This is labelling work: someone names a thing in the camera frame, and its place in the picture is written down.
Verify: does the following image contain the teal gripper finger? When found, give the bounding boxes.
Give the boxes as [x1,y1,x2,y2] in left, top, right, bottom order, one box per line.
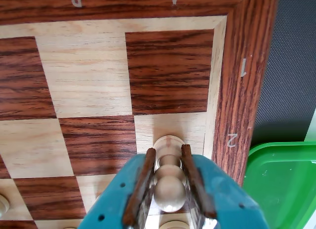
[181,144,269,229]
[79,148,157,229]

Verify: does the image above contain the white wooden knight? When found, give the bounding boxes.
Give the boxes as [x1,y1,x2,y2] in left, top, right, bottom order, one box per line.
[159,220,190,229]

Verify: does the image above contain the green plastic tray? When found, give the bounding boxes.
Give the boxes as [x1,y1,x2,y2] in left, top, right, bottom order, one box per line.
[243,141,316,229]

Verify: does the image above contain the wooden chessboard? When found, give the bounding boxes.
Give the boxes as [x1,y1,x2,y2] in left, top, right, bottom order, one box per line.
[0,0,279,229]

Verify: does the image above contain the black mat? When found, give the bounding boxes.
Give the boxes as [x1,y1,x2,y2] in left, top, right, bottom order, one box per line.
[251,0,316,146]

